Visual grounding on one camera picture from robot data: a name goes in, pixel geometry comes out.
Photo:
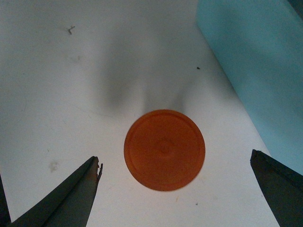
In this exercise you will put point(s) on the orange cylinder part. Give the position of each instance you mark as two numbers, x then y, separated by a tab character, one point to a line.
164	150

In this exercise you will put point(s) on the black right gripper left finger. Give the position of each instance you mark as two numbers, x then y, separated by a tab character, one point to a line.
70	203

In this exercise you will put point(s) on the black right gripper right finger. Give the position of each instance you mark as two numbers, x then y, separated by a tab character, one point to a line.
282	188

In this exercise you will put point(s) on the blue plastic box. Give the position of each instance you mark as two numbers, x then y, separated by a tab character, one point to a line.
259	45

